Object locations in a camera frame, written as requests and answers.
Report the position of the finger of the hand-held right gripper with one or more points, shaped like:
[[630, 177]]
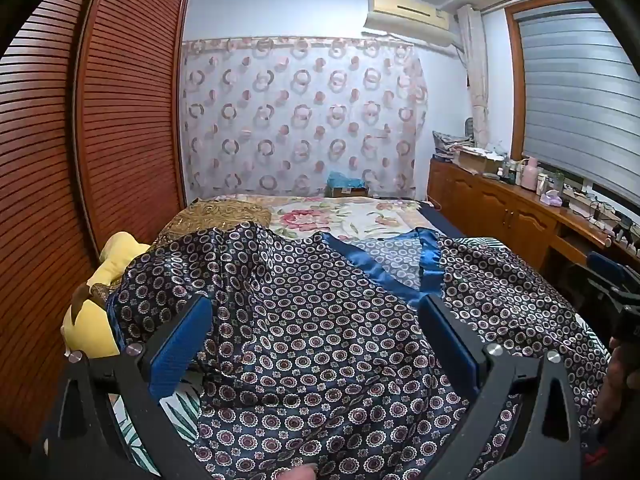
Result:
[[605, 267]]

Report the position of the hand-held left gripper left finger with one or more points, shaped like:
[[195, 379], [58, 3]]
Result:
[[180, 345]]

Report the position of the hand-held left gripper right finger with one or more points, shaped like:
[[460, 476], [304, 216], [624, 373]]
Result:
[[450, 340]]

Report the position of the navy patterned satin garment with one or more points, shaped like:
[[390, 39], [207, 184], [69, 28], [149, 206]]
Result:
[[310, 320]]

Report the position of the person's right hand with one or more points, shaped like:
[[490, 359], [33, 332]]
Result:
[[620, 385]]

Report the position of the person's left hand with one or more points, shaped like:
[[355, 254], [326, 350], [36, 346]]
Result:
[[305, 474]]

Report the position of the palm leaf bedsheet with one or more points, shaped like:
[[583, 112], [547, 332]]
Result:
[[175, 422]]

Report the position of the purple tissue box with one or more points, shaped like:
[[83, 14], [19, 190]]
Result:
[[552, 199]]

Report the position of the white jar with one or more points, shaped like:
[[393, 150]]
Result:
[[542, 185]]

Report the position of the yellow plush toy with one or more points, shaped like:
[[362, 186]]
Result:
[[107, 270]]

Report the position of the pink thermos jug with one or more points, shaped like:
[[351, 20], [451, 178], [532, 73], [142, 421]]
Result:
[[530, 175]]

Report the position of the navy blue bed mattress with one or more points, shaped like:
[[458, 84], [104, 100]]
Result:
[[442, 220]]

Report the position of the wooden sideboard cabinet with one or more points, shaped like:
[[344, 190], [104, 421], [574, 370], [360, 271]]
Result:
[[490, 210]]

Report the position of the gold patterned blanket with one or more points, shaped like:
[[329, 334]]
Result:
[[215, 215]]

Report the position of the open cardboard box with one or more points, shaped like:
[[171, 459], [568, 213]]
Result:
[[475, 162]]

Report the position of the floral bed quilt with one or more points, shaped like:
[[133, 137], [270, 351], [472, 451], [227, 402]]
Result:
[[325, 217]]

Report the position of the grey window blind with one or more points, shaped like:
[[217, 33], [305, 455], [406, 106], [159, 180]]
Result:
[[580, 90]]

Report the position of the small cardboard box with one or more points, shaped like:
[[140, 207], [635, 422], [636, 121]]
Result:
[[347, 192]]

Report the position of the folded patterned bedding stack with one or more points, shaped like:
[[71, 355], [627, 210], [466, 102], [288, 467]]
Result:
[[447, 145]]

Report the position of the tied floral window curtain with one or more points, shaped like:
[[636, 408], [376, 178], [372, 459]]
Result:
[[477, 75]]

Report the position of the wooden louvered wardrobe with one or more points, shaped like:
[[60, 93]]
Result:
[[100, 110]]

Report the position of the circle patterned sheer curtain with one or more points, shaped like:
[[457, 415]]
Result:
[[300, 110]]

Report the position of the wooden window frame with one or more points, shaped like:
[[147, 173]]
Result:
[[515, 85]]

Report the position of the wall air conditioner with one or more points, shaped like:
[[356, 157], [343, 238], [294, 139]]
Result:
[[405, 12]]

